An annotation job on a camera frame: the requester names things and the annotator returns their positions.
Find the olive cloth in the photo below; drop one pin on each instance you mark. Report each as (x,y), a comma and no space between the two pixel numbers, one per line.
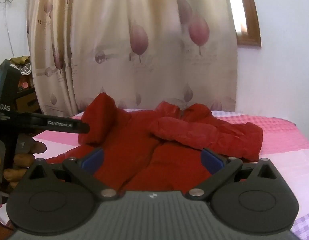
(19,59)

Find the pink checked bed cover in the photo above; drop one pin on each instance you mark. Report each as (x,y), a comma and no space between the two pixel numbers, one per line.
(282,135)

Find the wooden window frame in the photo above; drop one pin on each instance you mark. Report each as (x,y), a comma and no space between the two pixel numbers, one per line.
(252,15)

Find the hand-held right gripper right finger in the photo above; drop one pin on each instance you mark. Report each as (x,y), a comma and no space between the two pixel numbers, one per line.
(211,160)

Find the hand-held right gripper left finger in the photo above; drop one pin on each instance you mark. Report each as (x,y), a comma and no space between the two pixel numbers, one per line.
(94,160)

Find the person's left hand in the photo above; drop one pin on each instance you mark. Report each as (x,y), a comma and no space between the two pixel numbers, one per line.
(28,148)

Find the red puffer jacket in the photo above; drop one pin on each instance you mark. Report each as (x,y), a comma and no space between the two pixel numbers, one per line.
(144,152)

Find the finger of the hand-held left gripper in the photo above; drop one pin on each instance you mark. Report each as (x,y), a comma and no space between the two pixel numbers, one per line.
(59,125)

